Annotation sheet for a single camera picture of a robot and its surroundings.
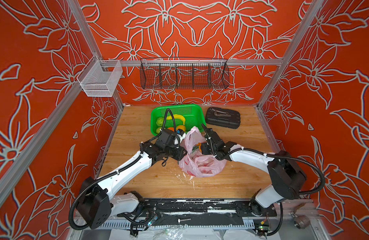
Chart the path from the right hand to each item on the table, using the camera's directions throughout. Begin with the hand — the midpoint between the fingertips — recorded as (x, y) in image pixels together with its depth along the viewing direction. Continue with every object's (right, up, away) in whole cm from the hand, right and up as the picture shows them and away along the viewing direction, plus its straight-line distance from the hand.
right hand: (201, 146), depth 89 cm
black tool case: (+17, +18, +14) cm, 28 cm away
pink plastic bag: (-4, -10, -6) cm, 12 cm away
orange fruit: (-20, +10, +13) cm, 26 cm away
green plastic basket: (-3, +20, +23) cm, 31 cm away
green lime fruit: (-28, +15, +13) cm, 34 cm away
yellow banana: (-16, +18, +19) cm, 31 cm away
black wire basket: (-11, +47, +7) cm, 49 cm away
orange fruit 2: (-2, +2, -6) cm, 7 cm away
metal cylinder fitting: (+43, -31, -23) cm, 57 cm away
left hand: (-10, 0, -12) cm, 16 cm away
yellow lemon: (-13, +11, +8) cm, 19 cm away
